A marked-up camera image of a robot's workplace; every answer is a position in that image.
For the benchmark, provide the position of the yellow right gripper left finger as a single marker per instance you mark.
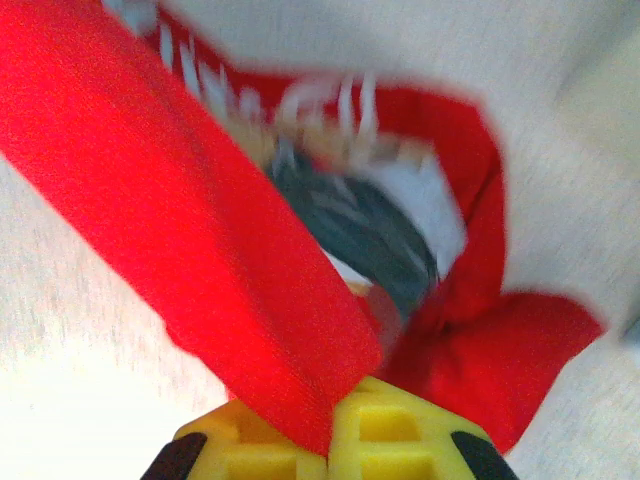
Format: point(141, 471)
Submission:
point(250, 450)

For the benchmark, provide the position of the red bear print t-shirt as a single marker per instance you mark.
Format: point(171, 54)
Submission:
point(165, 215)

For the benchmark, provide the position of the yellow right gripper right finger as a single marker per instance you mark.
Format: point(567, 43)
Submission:
point(395, 440)

